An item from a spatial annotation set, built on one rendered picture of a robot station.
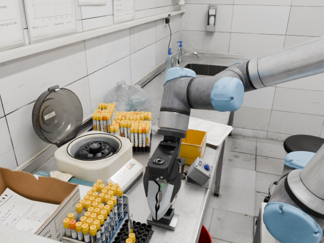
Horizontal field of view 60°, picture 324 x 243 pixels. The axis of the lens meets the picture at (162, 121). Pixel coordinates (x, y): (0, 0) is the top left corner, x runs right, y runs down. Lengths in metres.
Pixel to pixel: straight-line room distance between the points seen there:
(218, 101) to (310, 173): 0.23
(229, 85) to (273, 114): 2.69
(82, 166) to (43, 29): 0.53
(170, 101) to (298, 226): 0.37
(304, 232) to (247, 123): 2.72
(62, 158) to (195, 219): 0.49
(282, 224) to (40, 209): 0.65
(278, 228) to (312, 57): 0.37
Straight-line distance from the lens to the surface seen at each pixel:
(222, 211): 2.29
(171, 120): 0.66
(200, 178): 1.03
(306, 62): 0.68
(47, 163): 1.25
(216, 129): 1.43
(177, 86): 0.66
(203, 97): 0.63
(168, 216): 0.91
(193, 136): 1.24
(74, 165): 1.00
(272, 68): 0.69
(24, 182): 0.97
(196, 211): 0.96
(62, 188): 0.89
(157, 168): 0.58
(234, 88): 0.61
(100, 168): 0.96
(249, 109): 3.26
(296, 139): 2.02
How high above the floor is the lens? 1.52
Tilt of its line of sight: 25 degrees down
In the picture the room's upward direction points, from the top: straight up
